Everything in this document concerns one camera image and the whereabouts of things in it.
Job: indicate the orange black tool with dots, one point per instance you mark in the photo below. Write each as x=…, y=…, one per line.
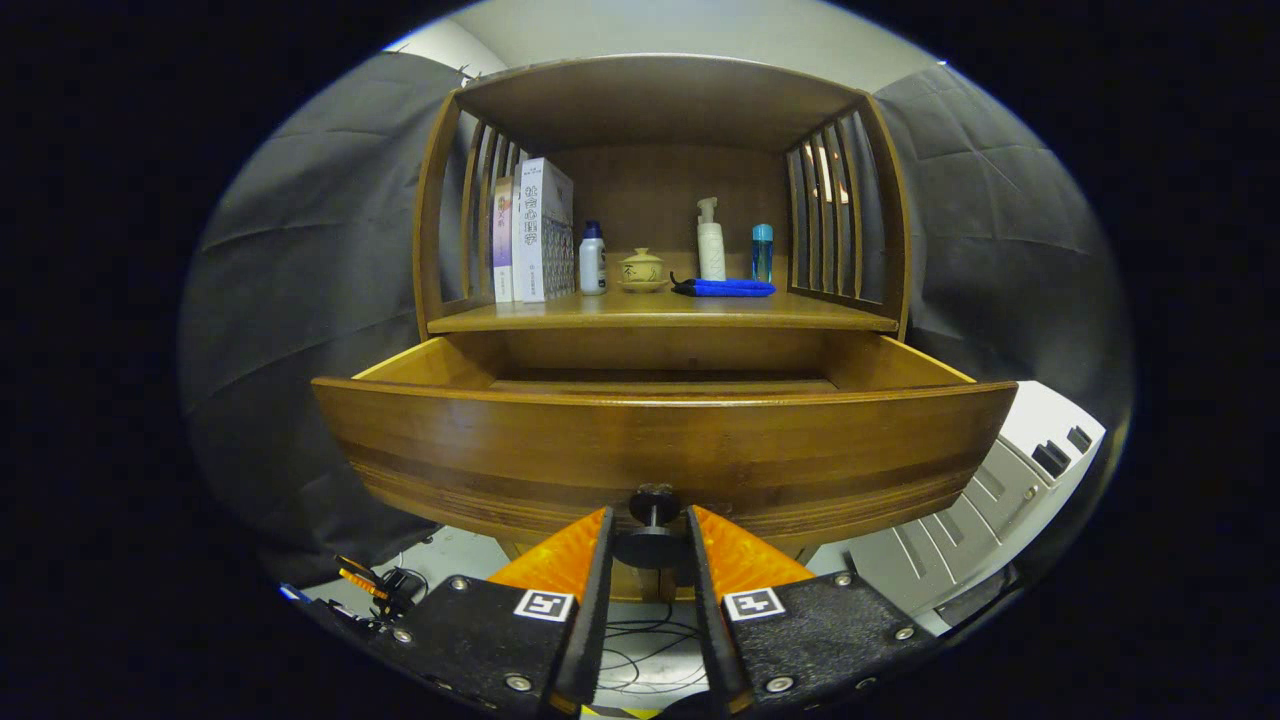
x=360, y=582

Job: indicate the thick white book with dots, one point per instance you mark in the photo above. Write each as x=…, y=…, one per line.
x=545, y=230

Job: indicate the folded blue cloth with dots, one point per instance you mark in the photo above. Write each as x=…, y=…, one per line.
x=730, y=288

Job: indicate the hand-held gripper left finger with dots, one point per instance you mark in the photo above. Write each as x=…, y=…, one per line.
x=592, y=620

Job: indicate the yellow lidded teacup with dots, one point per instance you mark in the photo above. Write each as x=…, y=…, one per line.
x=642, y=270

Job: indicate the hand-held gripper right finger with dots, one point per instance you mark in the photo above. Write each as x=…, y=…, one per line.
x=712, y=630

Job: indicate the wooden countertop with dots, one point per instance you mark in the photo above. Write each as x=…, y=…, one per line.
x=680, y=310

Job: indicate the brown wooden drawer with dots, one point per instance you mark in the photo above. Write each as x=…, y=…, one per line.
x=600, y=440

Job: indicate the thin purple book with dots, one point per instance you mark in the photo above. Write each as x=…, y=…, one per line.
x=502, y=240

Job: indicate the white bottle blue cap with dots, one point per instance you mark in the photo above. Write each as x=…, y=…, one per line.
x=592, y=262

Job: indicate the clear blue bottle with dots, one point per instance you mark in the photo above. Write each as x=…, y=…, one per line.
x=762, y=255

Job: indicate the white drawer unit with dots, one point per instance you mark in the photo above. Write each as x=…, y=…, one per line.
x=1000, y=470

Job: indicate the white pump bottle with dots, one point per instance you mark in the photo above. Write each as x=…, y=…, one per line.
x=711, y=250

